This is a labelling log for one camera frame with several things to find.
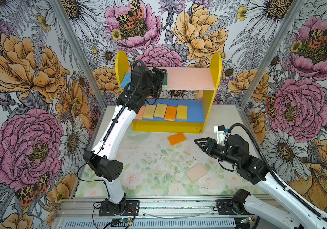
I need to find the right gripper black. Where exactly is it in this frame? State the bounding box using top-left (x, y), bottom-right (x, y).
top-left (194, 137), bottom-right (240, 167)

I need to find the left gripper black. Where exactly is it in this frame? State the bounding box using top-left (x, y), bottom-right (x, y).
top-left (143, 66), bottom-right (167, 99)

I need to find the large yellow sponge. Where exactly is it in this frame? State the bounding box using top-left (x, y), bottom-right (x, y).
top-left (153, 104), bottom-right (168, 118)

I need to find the blue sponge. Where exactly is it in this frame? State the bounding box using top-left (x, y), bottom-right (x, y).
top-left (121, 72), bottom-right (132, 89)

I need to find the small yellow sponge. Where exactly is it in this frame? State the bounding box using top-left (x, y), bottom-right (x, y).
top-left (176, 105), bottom-right (188, 120)

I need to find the yellow sponge with green back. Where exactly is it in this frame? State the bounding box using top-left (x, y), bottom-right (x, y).
top-left (142, 105), bottom-right (156, 119)

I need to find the orange sponge front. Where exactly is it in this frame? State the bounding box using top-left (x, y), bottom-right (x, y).
top-left (164, 106), bottom-right (177, 122)

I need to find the pink orange sponge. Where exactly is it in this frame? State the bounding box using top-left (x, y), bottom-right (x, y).
top-left (135, 106), bottom-right (145, 120)

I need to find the green scouring pad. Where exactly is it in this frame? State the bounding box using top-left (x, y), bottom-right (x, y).
top-left (162, 73), bottom-right (168, 88)

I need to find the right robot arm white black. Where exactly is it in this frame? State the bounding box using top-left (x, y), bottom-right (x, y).
top-left (194, 134), bottom-right (327, 229)

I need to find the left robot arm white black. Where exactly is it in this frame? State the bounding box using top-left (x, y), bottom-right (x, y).
top-left (83, 66), bottom-right (167, 215)

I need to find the yellow wooden two-tier shelf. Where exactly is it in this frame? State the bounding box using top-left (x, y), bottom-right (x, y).
top-left (115, 50), bottom-right (223, 135)

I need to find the pale pink sponge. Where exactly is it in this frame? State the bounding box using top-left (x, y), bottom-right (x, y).
top-left (185, 163), bottom-right (207, 183)

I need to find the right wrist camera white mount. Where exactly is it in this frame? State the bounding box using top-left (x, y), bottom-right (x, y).
top-left (214, 125), bottom-right (231, 146)

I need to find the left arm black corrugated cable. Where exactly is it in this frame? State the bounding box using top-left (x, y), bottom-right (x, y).
top-left (76, 59), bottom-right (146, 184)

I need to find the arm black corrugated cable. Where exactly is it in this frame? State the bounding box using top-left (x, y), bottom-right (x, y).
top-left (76, 59), bottom-right (146, 184)
top-left (227, 123), bottom-right (327, 229)

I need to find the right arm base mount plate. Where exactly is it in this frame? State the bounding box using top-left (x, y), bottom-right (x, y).
top-left (213, 199), bottom-right (252, 216)

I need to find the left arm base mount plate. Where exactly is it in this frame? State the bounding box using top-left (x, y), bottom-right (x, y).
top-left (98, 200), bottom-right (140, 217)

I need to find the left aluminium corner post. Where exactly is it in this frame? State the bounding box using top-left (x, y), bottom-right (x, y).
top-left (50, 1), bottom-right (107, 112)

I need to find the aluminium corner post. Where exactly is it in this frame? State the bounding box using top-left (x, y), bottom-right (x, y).
top-left (50, 1), bottom-right (107, 112)
top-left (239, 1), bottom-right (305, 109)

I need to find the right aluminium corner post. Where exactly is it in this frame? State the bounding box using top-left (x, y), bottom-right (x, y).
top-left (239, 1), bottom-right (305, 109)

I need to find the aluminium front rail frame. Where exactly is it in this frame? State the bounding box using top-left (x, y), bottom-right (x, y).
top-left (52, 196), bottom-right (284, 229)

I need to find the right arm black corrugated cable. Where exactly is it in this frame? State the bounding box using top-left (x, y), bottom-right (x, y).
top-left (227, 123), bottom-right (327, 229)

